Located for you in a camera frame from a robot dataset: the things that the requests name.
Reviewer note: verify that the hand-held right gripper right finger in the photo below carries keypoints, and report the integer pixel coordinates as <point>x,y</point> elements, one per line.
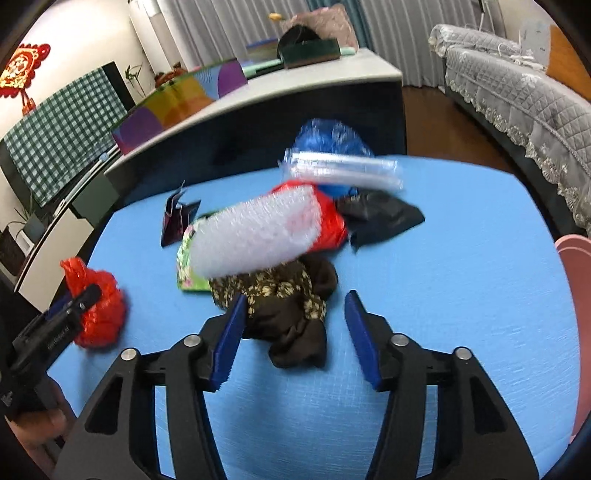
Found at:
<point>362,341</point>

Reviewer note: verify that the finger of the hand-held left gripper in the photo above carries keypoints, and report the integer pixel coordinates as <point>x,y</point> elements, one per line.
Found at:
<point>76,307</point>

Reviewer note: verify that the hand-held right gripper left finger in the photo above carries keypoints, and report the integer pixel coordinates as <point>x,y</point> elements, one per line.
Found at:
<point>228,341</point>

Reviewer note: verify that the small red plastic bag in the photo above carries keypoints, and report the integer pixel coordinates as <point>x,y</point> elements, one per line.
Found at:
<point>104,314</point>

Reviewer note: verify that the green panda snack packet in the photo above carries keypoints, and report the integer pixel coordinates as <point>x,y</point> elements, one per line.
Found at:
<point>184,267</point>

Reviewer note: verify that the large red plastic bag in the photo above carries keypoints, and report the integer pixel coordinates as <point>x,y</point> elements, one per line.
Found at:
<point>332,226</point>

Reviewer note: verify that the pink plastic bin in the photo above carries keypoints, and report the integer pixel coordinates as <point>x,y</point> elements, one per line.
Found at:
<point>579,277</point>

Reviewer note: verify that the person's left hand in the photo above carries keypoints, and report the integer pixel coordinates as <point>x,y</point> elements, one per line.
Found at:
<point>39,420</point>

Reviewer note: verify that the brown floral cloth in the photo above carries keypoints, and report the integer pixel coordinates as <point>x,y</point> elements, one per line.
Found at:
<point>286,323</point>

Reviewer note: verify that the white television cabinet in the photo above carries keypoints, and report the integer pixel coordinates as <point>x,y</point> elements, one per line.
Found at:
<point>51,244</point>

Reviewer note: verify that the potted plant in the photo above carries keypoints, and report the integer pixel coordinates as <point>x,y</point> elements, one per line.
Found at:
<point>18,240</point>

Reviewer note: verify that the white bubble wrap roll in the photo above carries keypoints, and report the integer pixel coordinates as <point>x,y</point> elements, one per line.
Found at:
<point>258,230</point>

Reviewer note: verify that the blue mat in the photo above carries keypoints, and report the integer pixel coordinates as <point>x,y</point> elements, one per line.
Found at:
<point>461,277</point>

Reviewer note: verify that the dark red wrapper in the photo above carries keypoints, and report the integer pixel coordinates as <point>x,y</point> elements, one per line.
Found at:
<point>178,226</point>

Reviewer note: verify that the clear plastic container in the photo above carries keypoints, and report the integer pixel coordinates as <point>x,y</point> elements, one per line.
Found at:
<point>341,168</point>

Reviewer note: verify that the green checked cloth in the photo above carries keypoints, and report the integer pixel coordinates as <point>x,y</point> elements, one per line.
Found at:
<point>60,129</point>

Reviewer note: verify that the blue plastic bag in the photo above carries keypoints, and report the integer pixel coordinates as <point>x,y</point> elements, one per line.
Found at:
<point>323,136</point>

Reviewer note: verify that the black television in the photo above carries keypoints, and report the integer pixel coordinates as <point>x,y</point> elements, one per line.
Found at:
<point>117,78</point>

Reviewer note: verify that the bamboo plant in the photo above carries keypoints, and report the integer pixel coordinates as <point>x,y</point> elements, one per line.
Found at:
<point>135,78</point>

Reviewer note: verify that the dark sofa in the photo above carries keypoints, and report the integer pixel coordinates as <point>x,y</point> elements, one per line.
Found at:
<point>517,157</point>

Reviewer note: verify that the red ornament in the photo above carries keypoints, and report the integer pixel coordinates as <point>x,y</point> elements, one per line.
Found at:
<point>168,77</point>

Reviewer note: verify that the white-topped coffee table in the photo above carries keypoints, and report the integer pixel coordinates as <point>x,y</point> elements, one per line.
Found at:
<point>300,92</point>

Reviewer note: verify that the mint green tray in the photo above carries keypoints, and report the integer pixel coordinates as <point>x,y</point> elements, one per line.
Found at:
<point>258,68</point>

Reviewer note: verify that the white standing air conditioner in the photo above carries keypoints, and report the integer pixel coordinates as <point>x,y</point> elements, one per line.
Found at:
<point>152,32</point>

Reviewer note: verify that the dark green box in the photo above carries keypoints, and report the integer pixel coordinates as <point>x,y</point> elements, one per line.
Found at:
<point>314,55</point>

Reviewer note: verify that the grey quilted sofa cover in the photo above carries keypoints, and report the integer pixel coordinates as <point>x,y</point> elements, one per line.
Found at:
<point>508,87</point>

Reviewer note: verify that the black handbag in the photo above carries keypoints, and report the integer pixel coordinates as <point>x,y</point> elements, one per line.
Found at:
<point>298,34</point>

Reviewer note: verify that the grey curtain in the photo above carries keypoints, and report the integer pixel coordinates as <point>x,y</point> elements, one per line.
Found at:
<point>231,27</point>

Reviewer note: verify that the pink floral bag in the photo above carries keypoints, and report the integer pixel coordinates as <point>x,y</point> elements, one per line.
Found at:
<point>337,23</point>

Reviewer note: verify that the white metal stand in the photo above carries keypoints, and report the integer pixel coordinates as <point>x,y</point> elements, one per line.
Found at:
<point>490,16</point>

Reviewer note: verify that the red knot wall decoration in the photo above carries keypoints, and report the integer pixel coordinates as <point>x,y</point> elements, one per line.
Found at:
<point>21,69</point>

